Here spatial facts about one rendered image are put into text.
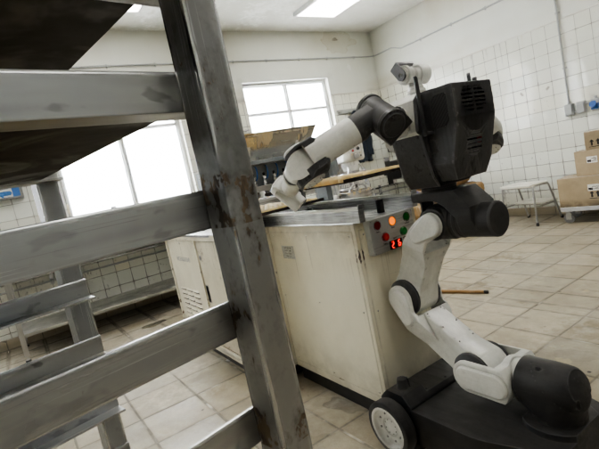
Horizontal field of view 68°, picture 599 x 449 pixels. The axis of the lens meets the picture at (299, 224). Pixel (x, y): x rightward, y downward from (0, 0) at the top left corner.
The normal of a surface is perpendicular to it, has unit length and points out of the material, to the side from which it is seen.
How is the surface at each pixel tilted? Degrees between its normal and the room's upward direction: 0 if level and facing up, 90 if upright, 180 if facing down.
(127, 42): 90
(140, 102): 90
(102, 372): 90
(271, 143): 115
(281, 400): 90
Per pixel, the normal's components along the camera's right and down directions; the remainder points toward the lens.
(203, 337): 0.69, -0.07
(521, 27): -0.81, 0.23
